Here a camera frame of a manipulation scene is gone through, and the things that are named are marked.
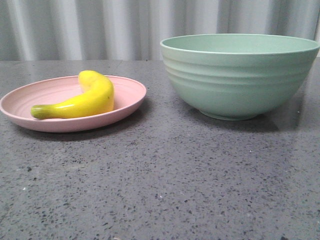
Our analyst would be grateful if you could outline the yellow banana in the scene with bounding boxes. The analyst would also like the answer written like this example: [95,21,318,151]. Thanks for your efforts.
[30,70,115,120]

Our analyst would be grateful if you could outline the pink plate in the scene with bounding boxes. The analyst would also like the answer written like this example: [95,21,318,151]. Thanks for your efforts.
[0,75,147,133]

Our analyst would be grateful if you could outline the green bowl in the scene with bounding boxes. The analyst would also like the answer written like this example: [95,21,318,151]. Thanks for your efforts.
[160,33,320,121]

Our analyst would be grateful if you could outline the white curtain backdrop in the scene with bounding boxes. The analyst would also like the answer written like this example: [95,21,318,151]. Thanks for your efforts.
[0,0,320,61]

